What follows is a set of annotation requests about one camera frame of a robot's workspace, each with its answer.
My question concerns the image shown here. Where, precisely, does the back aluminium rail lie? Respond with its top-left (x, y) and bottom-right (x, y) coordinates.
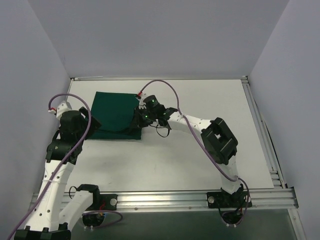
top-left (71, 76), bottom-right (249, 81)

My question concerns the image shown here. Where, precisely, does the aluminium rail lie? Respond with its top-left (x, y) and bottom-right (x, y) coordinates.
top-left (100, 188), bottom-right (299, 213)
top-left (71, 76), bottom-right (249, 81)
top-left (241, 76), bottom-right (288, 189)

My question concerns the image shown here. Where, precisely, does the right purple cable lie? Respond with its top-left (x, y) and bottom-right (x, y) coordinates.
top-left (139, 79), bottom-right (251, 227)

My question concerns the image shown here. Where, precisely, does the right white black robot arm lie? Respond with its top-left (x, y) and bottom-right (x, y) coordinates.
top-left (132, 92), bottom-right (241, 207)

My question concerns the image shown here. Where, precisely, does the front aluminium rail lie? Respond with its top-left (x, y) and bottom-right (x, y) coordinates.
top-left (100, 188), bottom-right (299, 213)

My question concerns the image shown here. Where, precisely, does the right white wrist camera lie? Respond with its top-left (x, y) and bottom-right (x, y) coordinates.
top-left (136, 91), bottom-right (148, 109)

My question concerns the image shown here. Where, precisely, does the right aluminium rail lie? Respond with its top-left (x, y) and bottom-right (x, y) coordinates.
top-left (241, 76), bottom-right (288, 189)

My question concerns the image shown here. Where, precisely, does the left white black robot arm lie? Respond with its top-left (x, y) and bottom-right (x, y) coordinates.
top-left (14, 103), bottom-right (101, 240)

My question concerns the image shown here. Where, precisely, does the purple cable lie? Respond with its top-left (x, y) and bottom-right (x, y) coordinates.
top-left (4, 93), bottom-right (123, 240)
top-left (139, 79), bottom-right (251, 227)

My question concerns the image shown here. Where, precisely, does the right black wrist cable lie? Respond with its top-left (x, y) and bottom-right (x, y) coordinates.
top-left (154, 119), bottom-right (172, 138)

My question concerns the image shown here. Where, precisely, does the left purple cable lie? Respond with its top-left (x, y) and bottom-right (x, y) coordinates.
top-left (4, 93), bottom-right (123, 240)

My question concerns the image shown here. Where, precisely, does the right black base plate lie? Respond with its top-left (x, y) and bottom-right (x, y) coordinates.
top-left (206, 191), bottom-right (248, 209)

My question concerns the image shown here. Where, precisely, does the green surgical cloth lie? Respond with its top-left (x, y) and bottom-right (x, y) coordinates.
top-left (90, 91), bottom-right (142, 140)

